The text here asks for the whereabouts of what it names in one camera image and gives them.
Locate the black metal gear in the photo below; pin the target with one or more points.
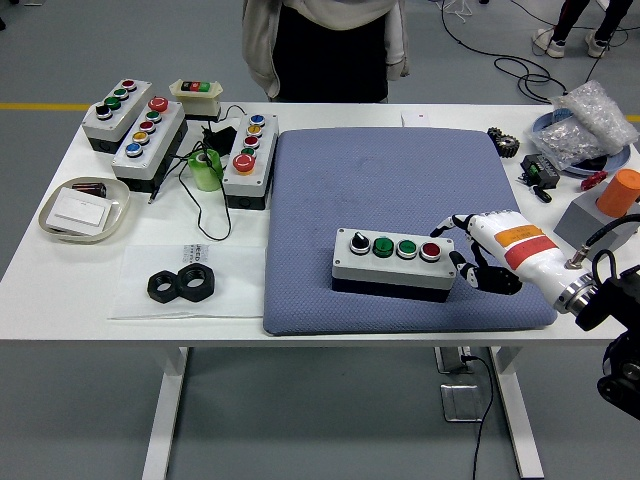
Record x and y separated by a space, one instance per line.
506 145

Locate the blue and white plate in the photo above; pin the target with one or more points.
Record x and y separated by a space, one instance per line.
617 160

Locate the cream three-button switch box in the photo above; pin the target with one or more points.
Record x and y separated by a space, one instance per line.
200 102

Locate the grey button box with selector knob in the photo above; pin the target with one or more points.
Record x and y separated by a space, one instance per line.
390 270

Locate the beige shallow tray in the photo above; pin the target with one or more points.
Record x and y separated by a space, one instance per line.
117 192

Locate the black and green terminal module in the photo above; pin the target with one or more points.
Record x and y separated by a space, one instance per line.
537 170

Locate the bag of silver parts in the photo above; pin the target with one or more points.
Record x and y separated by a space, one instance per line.
562 140

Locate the long five-button box, red mushroom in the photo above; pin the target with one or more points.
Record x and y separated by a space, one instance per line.
150 155

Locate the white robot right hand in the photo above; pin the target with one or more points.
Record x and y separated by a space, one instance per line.
525 250

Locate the metal floor outlet box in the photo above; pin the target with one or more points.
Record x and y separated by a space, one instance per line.
460 402

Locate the green tape roll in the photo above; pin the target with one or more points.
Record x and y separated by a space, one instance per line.
206 172

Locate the black hex nut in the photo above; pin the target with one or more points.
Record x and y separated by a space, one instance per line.
207 287
156 292

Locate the dark small box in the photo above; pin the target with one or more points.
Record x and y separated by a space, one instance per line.
90 189

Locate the grey four-button control box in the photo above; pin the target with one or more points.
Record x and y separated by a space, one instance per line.
107 127

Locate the blue-grey padded mat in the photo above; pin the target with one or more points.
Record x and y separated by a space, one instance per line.
380 190

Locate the bubble wrap bag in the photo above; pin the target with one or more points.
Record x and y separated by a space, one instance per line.
600 112

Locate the small red part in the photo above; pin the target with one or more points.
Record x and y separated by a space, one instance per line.
595 180

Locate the small black connector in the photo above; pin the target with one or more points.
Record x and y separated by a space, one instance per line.
542 195

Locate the clear plastic bag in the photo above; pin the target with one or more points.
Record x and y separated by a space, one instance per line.
235 285

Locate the orange cylinder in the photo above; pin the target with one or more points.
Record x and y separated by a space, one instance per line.
620 195

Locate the yellow floor tape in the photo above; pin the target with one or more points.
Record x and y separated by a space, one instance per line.
40 106

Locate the black power adapter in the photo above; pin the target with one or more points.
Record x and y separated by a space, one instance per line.
222 137

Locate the grey block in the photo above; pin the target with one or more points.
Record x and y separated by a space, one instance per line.
580 220

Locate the short five-button box, red mushroom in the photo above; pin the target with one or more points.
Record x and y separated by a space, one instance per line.
245 187

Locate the background person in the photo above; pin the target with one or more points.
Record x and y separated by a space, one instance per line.
565 20

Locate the white table leg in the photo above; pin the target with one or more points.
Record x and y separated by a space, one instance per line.
162 415
522 415

